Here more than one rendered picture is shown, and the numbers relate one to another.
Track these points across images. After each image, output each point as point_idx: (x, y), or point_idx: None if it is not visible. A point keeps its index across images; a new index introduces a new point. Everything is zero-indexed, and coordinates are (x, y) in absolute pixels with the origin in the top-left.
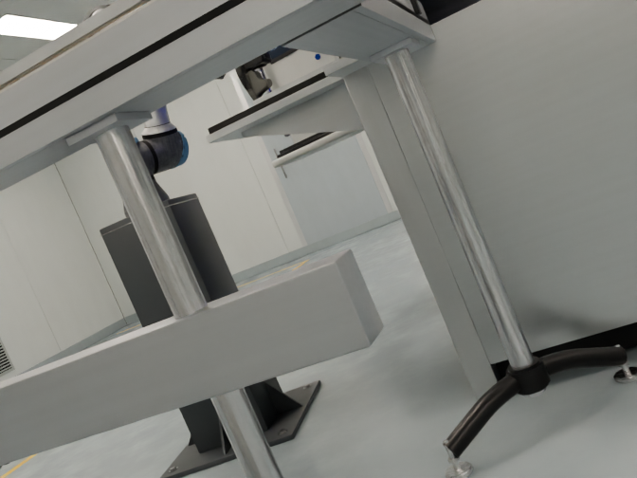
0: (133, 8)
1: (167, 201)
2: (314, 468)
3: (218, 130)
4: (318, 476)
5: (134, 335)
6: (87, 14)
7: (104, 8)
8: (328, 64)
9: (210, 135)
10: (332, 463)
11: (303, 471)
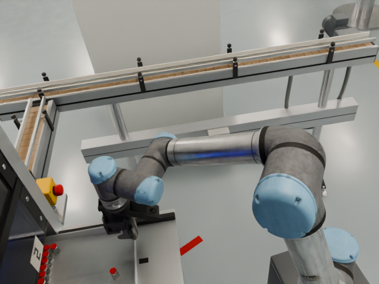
0: (81, 79)
1: (270, 256)
2: (196, 280)
3: (162, 210)
4: (189, 272)
5: (140, 132)
6: (280, 125)
7: (274, 140)
8: (66, 233)
9: (170, 209)
10: (187, 282)
11: (201, 279)
